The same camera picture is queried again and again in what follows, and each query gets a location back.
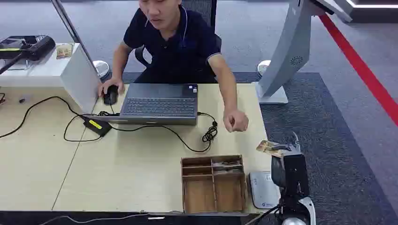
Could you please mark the wooden compartment box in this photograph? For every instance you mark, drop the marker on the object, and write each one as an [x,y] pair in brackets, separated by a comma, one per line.
[199,195]

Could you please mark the small dark marker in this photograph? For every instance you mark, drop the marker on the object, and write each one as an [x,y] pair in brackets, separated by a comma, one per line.
[21,100]

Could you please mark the dark platform with light strip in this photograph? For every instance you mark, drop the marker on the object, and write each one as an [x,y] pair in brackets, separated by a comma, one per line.
[376,11]

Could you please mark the silver kiosk stand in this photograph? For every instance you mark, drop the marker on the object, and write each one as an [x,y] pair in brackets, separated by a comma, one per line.
[290,49]

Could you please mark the slanted metal pole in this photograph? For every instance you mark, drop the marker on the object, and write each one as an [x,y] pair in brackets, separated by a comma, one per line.
[73,32]

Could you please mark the small printed card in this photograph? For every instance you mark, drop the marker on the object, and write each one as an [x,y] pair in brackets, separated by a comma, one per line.
[64,51]

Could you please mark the round metal base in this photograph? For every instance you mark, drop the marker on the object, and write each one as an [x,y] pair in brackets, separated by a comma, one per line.
[102,68]
[262,66]

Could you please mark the person's right hand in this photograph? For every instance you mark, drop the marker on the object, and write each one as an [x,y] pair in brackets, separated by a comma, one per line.
[110,83]

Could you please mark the white flat device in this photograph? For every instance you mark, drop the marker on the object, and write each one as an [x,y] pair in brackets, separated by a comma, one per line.
[263,189]

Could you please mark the black power adapter yellow label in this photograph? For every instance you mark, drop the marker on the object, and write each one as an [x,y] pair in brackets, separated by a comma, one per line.
[97,126]

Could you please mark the black remote controller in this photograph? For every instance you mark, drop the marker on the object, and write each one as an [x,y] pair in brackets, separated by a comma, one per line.
[34,46]

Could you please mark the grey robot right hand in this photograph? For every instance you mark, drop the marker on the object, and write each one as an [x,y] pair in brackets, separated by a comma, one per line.
[291,148]

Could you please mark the stack of cards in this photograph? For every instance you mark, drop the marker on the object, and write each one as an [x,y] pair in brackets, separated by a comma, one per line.
[228,167]

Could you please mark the white cabinet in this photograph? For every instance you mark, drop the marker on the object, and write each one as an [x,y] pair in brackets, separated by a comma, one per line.
[46,73]

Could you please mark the person's left hand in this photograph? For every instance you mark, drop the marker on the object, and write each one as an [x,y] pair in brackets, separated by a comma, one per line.
[238,121]

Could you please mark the grey laptop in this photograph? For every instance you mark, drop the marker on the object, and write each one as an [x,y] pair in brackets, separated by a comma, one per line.
[158,105]

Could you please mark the black computer mouse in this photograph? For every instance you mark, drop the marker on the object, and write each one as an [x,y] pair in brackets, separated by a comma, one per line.
[111,96]

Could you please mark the person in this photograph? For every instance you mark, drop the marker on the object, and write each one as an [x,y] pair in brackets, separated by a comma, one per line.
[174,46]

